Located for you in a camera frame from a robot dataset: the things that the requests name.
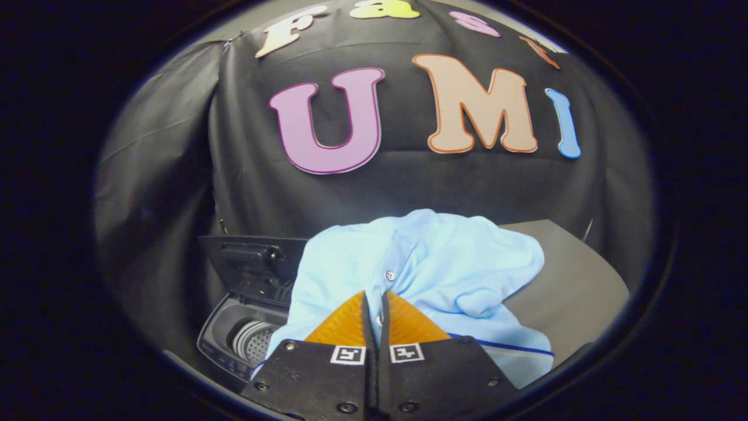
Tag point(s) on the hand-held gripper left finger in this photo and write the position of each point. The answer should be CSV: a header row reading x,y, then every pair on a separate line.
x,y
327,380

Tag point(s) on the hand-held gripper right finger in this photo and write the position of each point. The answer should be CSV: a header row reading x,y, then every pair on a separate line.
x,y
432,374

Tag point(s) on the light blue shirt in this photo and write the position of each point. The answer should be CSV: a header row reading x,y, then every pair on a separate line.
x,y
444,263

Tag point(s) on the dark grey washing machine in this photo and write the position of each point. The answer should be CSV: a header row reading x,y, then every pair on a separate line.
x,y
225,330

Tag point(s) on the grey cabinet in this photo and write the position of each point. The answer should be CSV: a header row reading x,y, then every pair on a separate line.
x,y
572,280

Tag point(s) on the black backdrop cloth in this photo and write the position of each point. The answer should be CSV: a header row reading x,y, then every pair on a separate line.
x,y
409,187

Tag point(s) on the white backdrop stand pole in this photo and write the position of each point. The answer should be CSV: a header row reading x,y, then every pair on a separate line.
x,y
587,230

